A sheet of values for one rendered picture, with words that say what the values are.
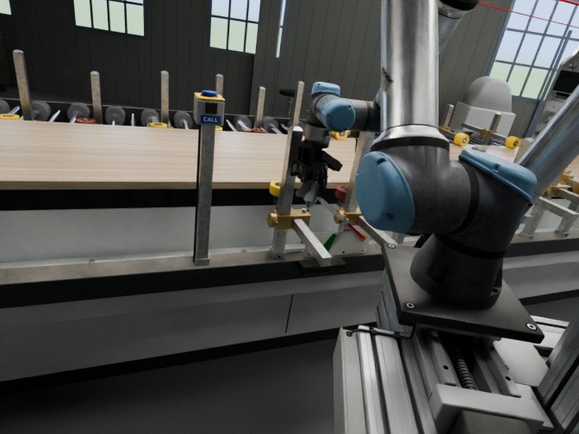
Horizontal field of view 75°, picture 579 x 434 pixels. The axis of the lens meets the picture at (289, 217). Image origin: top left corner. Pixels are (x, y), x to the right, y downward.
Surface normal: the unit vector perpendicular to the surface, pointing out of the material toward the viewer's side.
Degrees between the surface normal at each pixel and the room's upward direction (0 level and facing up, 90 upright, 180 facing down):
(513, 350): 0
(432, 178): 59
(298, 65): 90
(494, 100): 90
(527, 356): 0
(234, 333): 90
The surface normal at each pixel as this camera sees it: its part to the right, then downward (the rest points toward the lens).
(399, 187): 0.19, -0.07
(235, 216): 0.34, 0.45
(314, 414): 0.15, -0.89
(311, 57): -0.09, 0.42
